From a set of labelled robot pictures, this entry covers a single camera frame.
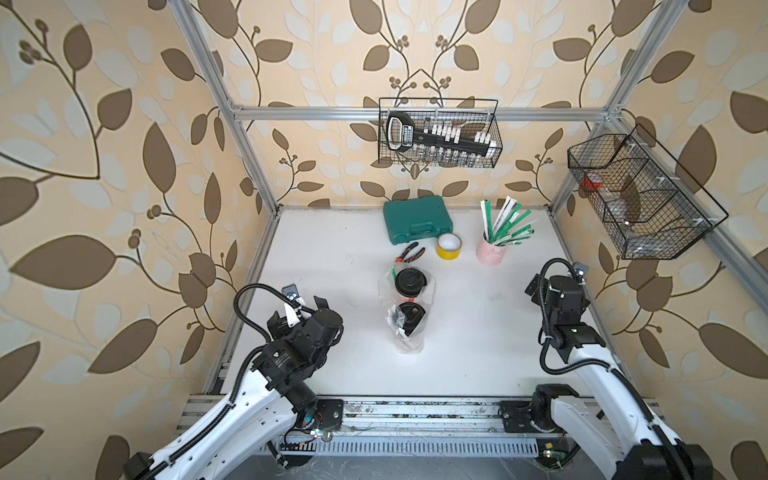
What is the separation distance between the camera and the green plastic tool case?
1104 mm

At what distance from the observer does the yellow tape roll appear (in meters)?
1.07

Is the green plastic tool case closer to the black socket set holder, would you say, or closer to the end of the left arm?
the black socket set holder
